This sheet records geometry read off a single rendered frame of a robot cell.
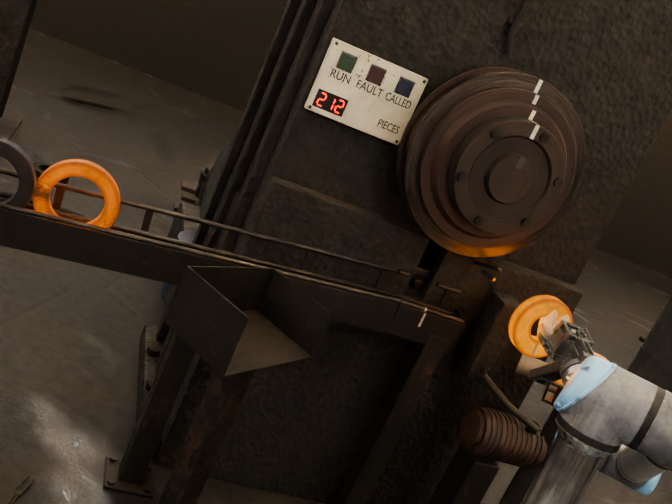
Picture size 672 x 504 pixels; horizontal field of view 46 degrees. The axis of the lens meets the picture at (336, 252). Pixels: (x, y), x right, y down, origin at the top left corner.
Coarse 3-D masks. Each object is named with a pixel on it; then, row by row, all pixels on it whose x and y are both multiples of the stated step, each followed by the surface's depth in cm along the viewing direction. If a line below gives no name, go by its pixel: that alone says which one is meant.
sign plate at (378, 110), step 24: (336, 48) 189; (336, 72) 191; (360, 72) 192; (408, 72) 194; (312, 96) 192; (336, 96) 193; (360, 96) 194; (384, 96) 196; (408, 96) 197; (336, 120) 195; (360, 120) 197; (384, 120) 198; (408, 120) 199
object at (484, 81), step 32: (448, 96) 185; (544, 96) 190; (416, 128) 187; (576, 128) 195; (416, 160) 189; (576, 160) 198; (416, 192) 192; (576, 192) 202; (544, 224) 203; (480, 256) 203
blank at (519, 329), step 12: (528, 300) 190; (540, 300) 189; (552, 300) 189; (516, 312) 190; (528, 312) 189; (540, 312) 189; (564, 312) 191; (516, 324) 189; (528, 324) 190; (516, 336) 190; (528, 336) 191; (528, 348) 192; (540, 348) 193
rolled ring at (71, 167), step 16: (64, 160) 177; (80, 160) 177; (48, 176) 175; (64, 176) 176; (80, 176) 176; (96, 176) 177; (48, 192) 176; (112, 192) 179; (48, 208) 178; (112, 208) 181; (96, 224) 181; (112, 224) 182
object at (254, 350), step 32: (192, 288) 162; (224, 288) 174; (256, 288) 182; (288, 288) 180; (192, 320) 161; (224, 320) 156; (256, 320) 181; (288, 320) 180; (320, 320) 174; (224, 352) 155; (256, 352) 168; (288, 352) 173; (224, 384) 173; (224, 416) 176; (192, 448) 178; (192, 480) 179
